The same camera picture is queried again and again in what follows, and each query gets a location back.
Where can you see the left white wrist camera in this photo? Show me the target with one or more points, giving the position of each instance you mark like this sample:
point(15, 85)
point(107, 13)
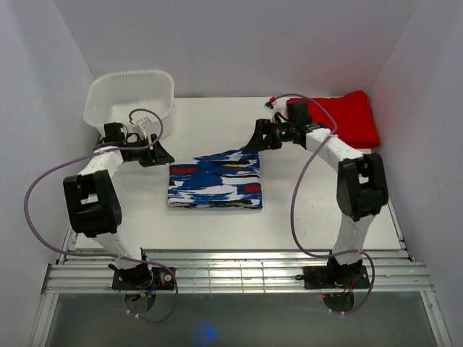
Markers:
point(142, 127)

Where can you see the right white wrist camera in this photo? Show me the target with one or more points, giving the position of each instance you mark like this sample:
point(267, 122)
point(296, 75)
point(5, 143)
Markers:
point(274, 107)

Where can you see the red folded trousers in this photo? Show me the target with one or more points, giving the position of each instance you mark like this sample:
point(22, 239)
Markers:
point(353, 116)

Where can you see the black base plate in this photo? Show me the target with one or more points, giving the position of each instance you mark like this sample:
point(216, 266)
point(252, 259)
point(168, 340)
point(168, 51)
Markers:
point(162, 280)
point(318, 277)

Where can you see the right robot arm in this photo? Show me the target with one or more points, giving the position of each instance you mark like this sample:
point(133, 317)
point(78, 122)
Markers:
point(361, 188)

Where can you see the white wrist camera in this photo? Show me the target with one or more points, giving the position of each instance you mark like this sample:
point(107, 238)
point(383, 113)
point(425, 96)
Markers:
point(274, 107)
point(142, 127)

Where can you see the aluminium rail frame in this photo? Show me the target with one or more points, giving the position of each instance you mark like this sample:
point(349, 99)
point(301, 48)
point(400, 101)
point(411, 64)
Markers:
point(246, 271)

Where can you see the blue patterned trousers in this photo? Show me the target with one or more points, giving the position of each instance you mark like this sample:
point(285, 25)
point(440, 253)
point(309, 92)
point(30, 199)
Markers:
point(229, 179)

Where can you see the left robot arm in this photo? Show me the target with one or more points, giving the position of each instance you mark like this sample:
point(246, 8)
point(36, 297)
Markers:
point(94, 209)

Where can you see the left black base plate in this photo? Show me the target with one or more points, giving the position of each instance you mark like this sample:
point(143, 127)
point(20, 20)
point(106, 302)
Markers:
point(162, 280)

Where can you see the white plastic basin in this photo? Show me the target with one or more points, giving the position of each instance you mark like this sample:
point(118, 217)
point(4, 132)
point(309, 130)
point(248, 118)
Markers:
point(128, 97)

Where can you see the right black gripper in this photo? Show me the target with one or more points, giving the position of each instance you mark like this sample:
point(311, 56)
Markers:
point(263, 127)

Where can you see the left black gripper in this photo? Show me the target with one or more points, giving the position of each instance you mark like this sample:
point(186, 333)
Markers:
point(157, 156)

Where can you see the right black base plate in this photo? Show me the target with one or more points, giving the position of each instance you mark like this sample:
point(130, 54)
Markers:
point(318, 277)

